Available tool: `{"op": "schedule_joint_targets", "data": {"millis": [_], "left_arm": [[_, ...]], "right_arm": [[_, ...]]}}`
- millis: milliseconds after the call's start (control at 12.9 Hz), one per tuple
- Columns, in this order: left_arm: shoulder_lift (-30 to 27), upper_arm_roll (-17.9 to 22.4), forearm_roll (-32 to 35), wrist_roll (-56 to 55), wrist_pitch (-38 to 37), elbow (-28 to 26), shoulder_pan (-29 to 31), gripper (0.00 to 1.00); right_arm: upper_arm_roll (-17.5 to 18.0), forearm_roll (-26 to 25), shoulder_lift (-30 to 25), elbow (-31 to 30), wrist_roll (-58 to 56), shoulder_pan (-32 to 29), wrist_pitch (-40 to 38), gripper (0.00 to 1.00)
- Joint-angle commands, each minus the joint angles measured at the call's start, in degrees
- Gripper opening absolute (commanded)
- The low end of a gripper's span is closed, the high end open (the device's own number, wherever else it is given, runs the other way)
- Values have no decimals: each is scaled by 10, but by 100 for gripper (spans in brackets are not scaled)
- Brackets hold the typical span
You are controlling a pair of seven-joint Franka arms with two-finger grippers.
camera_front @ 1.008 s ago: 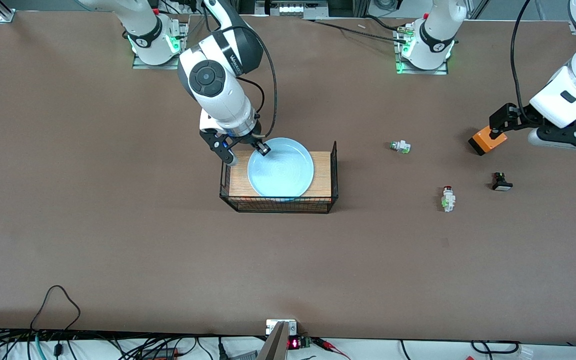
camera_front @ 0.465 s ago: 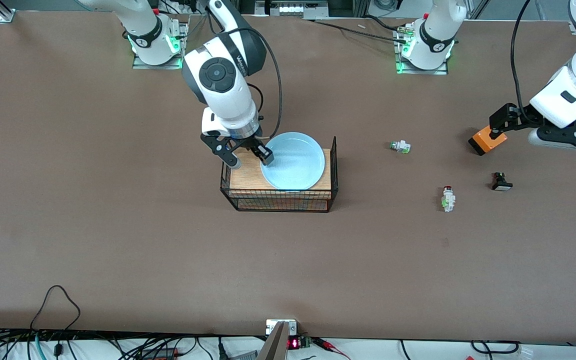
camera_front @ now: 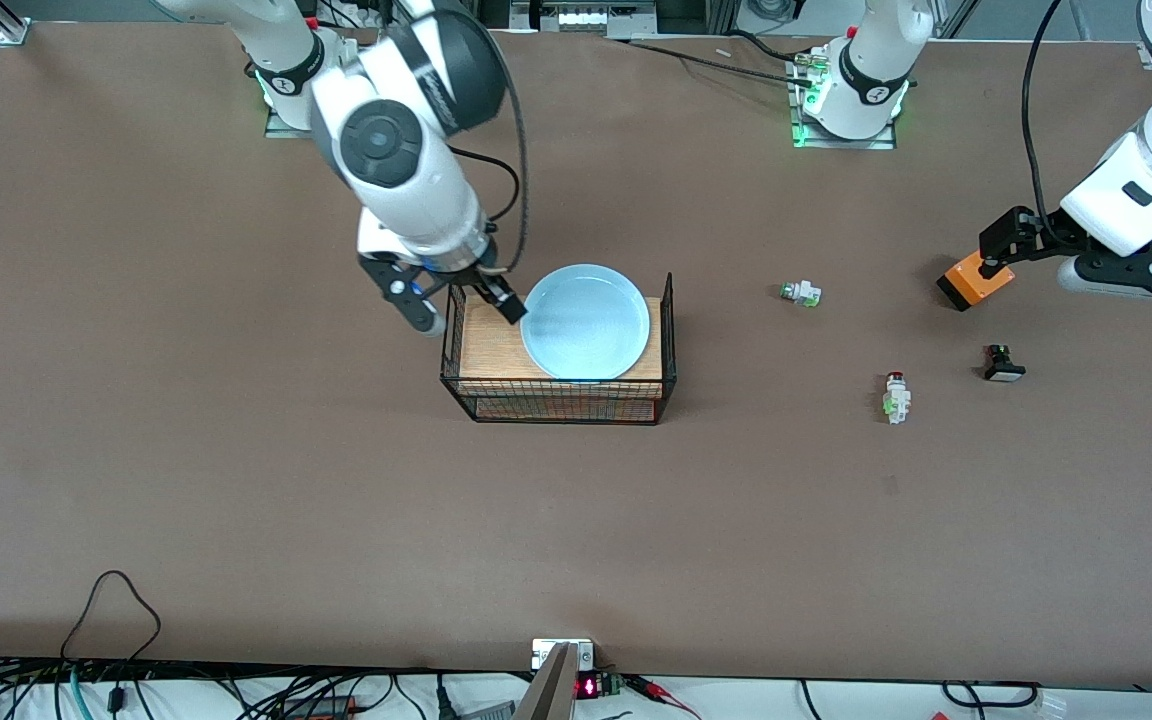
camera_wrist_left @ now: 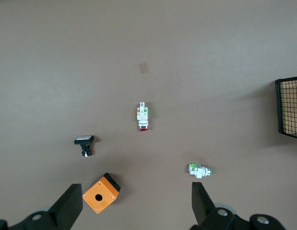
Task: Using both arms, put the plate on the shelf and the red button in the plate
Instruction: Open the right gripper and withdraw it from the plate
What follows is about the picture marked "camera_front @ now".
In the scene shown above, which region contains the light blue round plate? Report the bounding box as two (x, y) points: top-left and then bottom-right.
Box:
(520, 264), (652, 382)

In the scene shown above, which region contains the red push button switch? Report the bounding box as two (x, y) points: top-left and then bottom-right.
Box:
(882, 371), (913, 426)

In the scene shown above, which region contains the black square push button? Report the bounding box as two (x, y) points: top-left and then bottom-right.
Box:
(983, 343), (1027, 384)

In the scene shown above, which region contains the grey metal bar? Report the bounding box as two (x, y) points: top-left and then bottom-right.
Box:
(514, 643), (579, 720)

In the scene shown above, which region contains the red black probe lead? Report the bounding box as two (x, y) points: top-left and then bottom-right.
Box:
(626, 675), (703, 720)

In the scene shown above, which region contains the black power adapter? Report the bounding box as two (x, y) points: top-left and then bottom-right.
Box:
(281, 696), (358, 720)

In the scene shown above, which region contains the black wire wooden shelf rack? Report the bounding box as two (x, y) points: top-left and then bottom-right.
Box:
(439, 272), (679, 428)

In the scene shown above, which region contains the orange button enclosure box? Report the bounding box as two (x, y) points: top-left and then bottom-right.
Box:
(936, 252), (1017, 313)

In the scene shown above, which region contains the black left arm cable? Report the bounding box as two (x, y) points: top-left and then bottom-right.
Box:
(1022, 0), (1067, 241)

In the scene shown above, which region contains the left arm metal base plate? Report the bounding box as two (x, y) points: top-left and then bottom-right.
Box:
(788, 45), (899, 151)

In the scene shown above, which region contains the aluminium profile frame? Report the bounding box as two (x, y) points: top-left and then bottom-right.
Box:
(441, 0), (737, 36)

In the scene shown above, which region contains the black cable to arm base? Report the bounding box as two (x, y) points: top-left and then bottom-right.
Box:
(606, 30), (829, 89)

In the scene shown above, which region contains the small metal bracket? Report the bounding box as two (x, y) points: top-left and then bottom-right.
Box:
(532, 638), (597, 671)

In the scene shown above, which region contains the thin black looped cable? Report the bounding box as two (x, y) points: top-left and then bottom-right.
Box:
(60, 569), (163, 666)

